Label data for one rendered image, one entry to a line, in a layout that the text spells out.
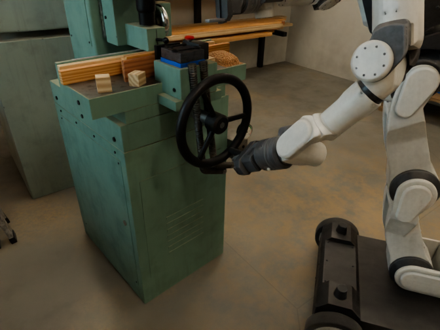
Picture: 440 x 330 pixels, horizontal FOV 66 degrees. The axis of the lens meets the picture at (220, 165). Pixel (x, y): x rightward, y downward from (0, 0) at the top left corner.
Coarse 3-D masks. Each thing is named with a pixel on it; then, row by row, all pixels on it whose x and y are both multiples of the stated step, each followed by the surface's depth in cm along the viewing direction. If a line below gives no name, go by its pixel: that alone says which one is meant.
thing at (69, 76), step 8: (216, 48) 133; (224, 48) 135; (96, 64) 104; (104, 64) 105; (112, 64) 107; (120, 64) 109; (64, 72) 98; (72, 72) 99; (80, 72) 101; (88, 72) 103; (96, 72) 104; (104, 72) 106; (112, 72) 108; (120, 72) 110; (64, 80) 99; (72, 80) 100; (80, 80) 102; (88, 80) 103
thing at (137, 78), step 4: (132, 72) 99; (136, 72) 100; (140, 72) 100; (144, 72) 100; (128, 76) 98; (132, 76) 98; (136, 76) 98; (140, 76) 99; (144, 76) 101; (128, 80) 99; (132, 80) 99; (136, 80) 98; (140, 80) 99; (144, 80) 101; (132, 84) 99; (136, 84) 99; (140, 84) 99
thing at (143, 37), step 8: (128, 24) 112; (136, 24) 112; (128, 32) 114; (136, 32) 110; (144, 32) 107; (152, 32) 107; (160, 32) 109; (128, 40) 116; (136, 40) 112; (144, 40) 108; (152, 40) 108; (144, 48) 110; (152, 48) 109
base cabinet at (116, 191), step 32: (64, 128) 141; (96, 160) 124; (128, 160) 106; (160, 160) 115; (96, 192) 138; (128, 192) 112; (160, 192) 121; (192, 192) 133; (224, 192) 147; (96, 224) 154; (128, 224) 122; (160, 224) 127; (192, 224) 140; (128, 256) 134; (160, 256) 135; (192, 256) 150; (160, 288) 143
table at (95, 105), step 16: (240, 64) 124; (112, 80) 104; (64, 96) 104; (80, 96) 94; (96, 96) 92; (112, 96) 94; (128, 96) 97; (144, 96) 101; (160, 96) 103; (96, 112) 93; (112, 112) 96
